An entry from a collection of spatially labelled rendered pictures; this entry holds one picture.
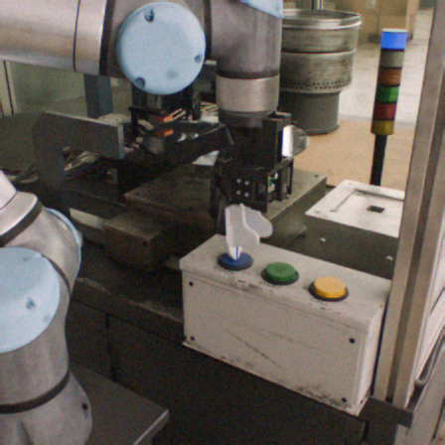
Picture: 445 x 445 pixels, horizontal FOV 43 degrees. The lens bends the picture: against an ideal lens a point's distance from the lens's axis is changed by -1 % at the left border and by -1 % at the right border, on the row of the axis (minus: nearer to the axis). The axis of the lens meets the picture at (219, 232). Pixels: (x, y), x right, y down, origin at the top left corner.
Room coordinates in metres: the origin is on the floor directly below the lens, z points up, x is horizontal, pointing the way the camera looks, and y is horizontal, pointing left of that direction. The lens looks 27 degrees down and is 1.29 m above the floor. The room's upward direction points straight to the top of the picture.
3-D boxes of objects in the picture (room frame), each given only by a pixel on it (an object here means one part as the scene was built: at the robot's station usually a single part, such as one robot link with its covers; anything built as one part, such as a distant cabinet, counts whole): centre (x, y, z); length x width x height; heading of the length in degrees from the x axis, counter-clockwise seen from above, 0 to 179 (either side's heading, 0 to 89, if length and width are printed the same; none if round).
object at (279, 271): (0.65, -0.08, 0.90); 0.04 x 0.04 x 0.02
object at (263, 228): (0.69, -0.05, 0.95); 0.06 x 0.03 x 0.09; 57
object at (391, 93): (1.07, -0.32, 1.05); 0.05 x 0.04 x 0.03; 147
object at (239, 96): (0.68, -0.04, 1.14); 0.08 x 0.08 x 0.05
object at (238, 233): (0.67, -0.03, 0.95); 0.06 x 0.03 x 0.09; 57
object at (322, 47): (1.84, -0.28, 0.93); 0.31 x 0.31 x 0.36
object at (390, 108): (1.07, -0.32, 1.02); 0.05 x 0.04 x 0.03; 147
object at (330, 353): (0.66, -0.09, 0.82); 0.28 x 0.11 x 0.15; 57
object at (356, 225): (0.86, -0.26, 0.82); 0.18 x 0.18 x 0.15; 57
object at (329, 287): (0.61, -0.14, 0.90); 0.04 x 0.04 x 0.02
